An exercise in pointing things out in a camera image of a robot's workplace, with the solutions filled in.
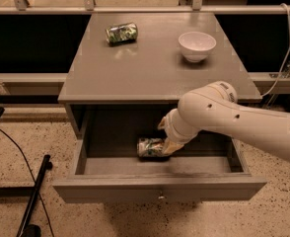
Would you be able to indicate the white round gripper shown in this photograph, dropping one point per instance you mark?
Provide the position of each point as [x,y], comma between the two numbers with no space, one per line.
[172,131]

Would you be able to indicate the green white 7up can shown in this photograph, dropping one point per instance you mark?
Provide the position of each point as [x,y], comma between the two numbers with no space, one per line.
[150,147]

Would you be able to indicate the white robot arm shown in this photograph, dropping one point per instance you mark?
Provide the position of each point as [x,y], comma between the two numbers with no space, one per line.
[214,108]

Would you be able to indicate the grey cabinet counter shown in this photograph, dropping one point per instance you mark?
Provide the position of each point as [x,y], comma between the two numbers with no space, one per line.
[152,69]

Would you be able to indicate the grey open top drawer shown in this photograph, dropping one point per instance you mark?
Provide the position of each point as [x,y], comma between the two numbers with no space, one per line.
[106,166]

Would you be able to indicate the dark green soda can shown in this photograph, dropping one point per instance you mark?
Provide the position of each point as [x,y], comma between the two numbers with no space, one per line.
[116,34]

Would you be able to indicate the white ceramic bowl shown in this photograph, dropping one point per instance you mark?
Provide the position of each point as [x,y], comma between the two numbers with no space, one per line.
[196,46]

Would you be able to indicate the black tripod stand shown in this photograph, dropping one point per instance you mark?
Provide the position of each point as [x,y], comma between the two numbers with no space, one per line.
[32,192]

